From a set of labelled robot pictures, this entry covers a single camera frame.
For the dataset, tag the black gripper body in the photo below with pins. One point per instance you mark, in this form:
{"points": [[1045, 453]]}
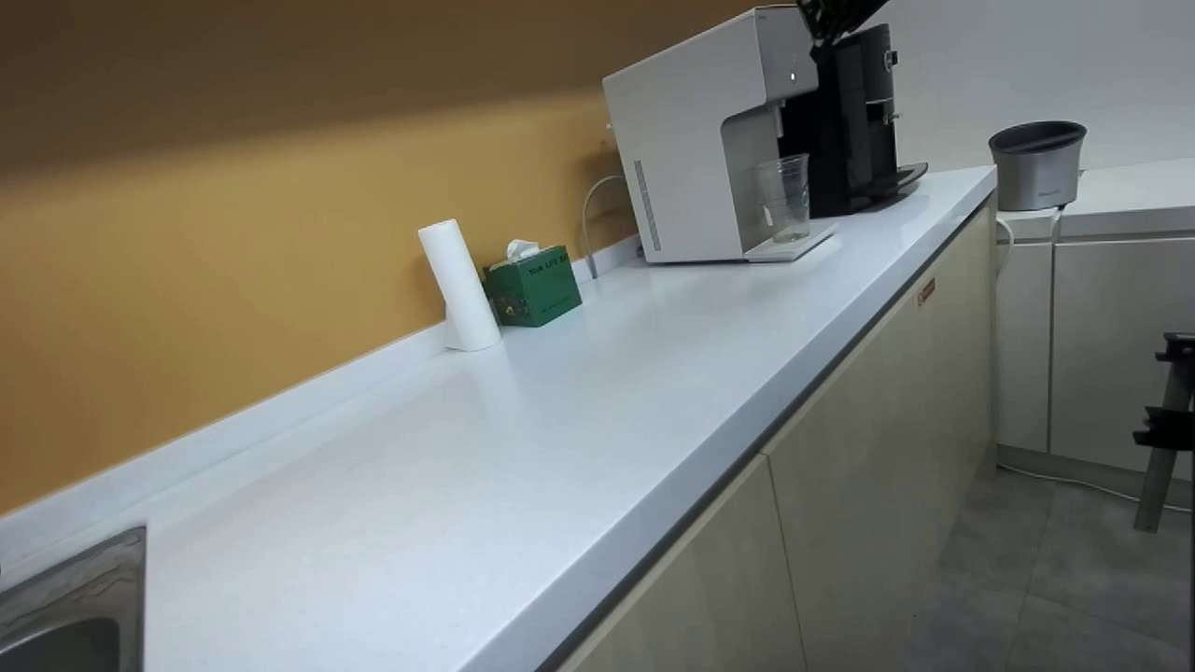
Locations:
{"points": [[857, 14]]}

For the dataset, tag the silver white coffeemaker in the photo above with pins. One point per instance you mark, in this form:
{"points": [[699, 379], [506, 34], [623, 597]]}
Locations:
{"points": [[684, 150]]}

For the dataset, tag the black coffee machine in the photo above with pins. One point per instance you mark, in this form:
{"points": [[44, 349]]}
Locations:
{"points": [[862, 124]]}

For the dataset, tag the clear Starbucks plastic cup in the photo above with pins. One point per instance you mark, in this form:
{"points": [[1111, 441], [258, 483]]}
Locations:
{"points": [[795, 200]]}

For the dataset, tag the grey bucket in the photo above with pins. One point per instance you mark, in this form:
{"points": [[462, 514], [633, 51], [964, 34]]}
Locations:
{"points": [[1037, 168]]}

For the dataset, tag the green tissue box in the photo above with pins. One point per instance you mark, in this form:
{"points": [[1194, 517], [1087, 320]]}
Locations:
{"points": [[531, 290]]}

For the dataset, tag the beige cabinet door with sticker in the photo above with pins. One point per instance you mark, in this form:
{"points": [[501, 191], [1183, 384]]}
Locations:
{"points": [[883, 411]]}

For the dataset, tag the white cabinet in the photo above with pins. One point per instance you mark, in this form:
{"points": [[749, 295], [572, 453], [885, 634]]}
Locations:
{"points": [[1116, 338]]}

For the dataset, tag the white paper roll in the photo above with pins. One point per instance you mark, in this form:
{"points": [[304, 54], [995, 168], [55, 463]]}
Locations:
{"points": [[459, 287]]}

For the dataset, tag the black tripod stand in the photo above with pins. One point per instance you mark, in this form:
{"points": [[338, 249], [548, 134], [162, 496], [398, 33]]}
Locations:
{"points": [[1166, 424]]}

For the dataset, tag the stainless steel sink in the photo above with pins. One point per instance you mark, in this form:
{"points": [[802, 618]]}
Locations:
{"points": [[78, 609]]}

